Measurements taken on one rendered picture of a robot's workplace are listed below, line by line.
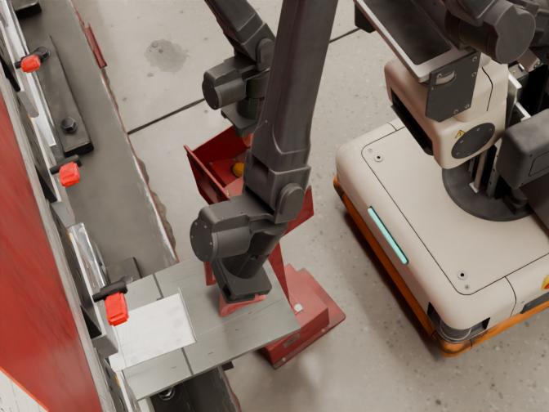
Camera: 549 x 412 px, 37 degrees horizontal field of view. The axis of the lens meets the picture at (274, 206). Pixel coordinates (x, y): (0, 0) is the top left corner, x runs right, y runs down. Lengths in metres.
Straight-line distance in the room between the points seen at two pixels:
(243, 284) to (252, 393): 1.12
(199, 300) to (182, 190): 1.32
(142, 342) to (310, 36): 0.54
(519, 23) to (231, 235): 0.49
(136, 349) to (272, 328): 0.20
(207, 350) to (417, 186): 1.09
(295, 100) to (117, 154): 0.65
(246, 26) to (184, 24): 1.57
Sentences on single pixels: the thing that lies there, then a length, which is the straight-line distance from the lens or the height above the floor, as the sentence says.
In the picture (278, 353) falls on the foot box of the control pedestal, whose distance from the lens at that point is 2.20.
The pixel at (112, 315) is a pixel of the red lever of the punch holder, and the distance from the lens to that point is 0.91.
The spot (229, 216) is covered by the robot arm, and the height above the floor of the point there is 1.24.
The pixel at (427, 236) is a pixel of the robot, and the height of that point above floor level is 0.28.
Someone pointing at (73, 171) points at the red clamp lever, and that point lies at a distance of 1.02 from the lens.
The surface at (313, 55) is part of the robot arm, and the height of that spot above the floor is 1.39.
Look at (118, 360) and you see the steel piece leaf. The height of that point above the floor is 1.00.
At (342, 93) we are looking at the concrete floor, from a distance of 2.70.
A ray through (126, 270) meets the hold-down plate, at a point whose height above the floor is 0.91.
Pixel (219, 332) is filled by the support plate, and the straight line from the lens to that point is 1.22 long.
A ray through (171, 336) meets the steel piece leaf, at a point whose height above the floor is 1.00.
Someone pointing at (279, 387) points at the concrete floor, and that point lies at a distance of 2.23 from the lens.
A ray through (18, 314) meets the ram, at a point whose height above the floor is 1.61.
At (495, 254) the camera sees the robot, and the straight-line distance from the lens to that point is 2.09.
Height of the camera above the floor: 2.12
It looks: 59 degrees down
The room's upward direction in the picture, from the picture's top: 10 degrees counter-clockwise
